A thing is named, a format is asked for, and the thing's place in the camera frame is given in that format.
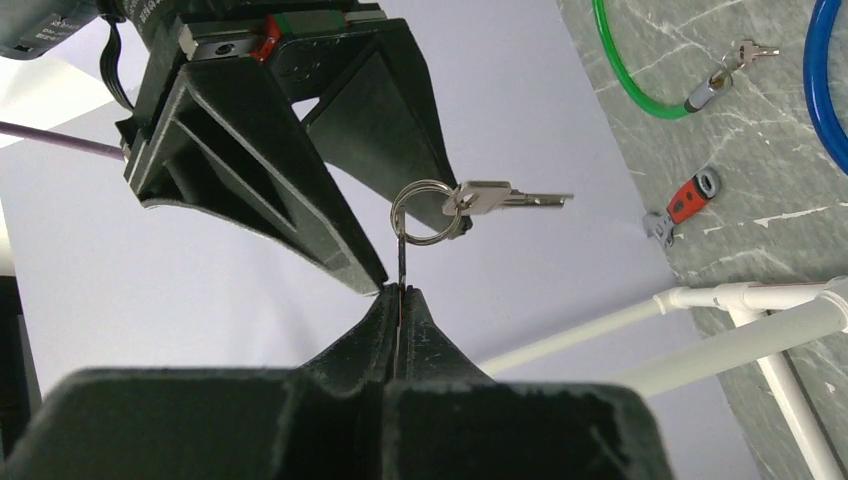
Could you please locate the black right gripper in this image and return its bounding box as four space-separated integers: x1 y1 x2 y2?
115 1 457 295

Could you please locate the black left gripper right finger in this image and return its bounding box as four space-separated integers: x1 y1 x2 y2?
384 288 673 479

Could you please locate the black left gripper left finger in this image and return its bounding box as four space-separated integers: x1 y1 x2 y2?
2 285 403 479

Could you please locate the green cable lock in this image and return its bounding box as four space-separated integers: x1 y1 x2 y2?
592 0 735 121

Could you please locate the blue cable lock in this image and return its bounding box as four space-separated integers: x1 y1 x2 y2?
802 0 847 174

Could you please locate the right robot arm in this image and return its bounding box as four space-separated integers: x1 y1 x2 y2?
1 1 457 294

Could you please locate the red handled adjustable wrench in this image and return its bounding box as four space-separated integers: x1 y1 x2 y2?
642 167 722 248

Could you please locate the white pvc pipe frame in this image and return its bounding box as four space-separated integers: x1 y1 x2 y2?
480 277 847 479

